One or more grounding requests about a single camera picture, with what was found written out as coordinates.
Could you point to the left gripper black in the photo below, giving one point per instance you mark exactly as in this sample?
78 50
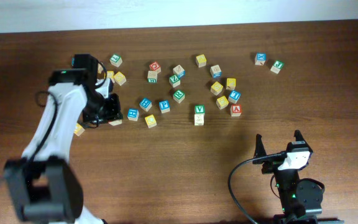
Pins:
112 114

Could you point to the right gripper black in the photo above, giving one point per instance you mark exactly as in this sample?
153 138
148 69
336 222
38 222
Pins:
272 163

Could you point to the red I block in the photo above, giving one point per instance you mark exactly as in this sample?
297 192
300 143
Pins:
116 122

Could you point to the yellow C block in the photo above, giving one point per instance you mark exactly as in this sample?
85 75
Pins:
150 121

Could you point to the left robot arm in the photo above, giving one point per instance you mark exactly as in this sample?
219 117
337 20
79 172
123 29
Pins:
42 186

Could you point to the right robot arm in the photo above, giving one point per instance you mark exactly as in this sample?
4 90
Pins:
300 198

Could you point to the blue E block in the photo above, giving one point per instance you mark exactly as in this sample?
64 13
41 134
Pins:
133 114

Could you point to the yellow block right pair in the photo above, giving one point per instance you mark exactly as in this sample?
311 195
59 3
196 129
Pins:
119 78

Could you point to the yellow block pair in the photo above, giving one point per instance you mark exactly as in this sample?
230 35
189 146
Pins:
119 78
110 74

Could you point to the yellow block lower left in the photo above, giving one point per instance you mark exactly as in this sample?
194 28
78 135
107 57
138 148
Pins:
79 130

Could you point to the yellow block left pair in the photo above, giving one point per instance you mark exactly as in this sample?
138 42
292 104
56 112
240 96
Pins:
110 74

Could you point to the blue F block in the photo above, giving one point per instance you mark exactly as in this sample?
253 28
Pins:
145 104

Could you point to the plain wooden block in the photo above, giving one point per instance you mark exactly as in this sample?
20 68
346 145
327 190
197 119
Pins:
100 68

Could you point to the green L block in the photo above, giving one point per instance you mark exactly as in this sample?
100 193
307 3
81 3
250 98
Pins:
116 60

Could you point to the red A block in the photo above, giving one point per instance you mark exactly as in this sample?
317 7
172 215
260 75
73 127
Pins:
236 110

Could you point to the wood block green side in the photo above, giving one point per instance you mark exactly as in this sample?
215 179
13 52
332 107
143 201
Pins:
152 76

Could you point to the blue P block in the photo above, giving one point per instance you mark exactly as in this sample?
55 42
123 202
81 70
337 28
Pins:
164 106

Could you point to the red G block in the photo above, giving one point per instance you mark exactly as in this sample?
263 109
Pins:
155 67

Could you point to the blue T block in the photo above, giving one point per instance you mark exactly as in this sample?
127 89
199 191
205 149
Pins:
234 96

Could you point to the yellow block lower right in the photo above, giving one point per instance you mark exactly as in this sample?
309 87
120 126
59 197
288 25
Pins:
222 102

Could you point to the green R block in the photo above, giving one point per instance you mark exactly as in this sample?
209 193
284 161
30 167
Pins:
179 96

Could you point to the green Z block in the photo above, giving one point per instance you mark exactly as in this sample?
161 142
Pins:
174 80

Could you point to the yellow block upper right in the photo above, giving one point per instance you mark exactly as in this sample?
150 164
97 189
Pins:
230 83

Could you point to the green J block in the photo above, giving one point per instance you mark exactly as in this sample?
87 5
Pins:
277 66

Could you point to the wood block blue side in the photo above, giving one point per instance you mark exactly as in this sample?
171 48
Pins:
179 71

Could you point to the yellow block centre right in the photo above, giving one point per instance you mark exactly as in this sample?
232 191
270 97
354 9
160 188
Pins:
216 88

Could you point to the green V block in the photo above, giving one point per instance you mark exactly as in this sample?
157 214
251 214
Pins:
199 115

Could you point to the blue X block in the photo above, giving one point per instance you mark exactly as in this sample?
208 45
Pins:
260 58

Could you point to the wood block blue front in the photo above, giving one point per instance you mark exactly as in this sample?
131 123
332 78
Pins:
215 71

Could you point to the yellow block top centre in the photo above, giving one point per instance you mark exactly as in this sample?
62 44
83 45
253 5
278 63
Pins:
201 60

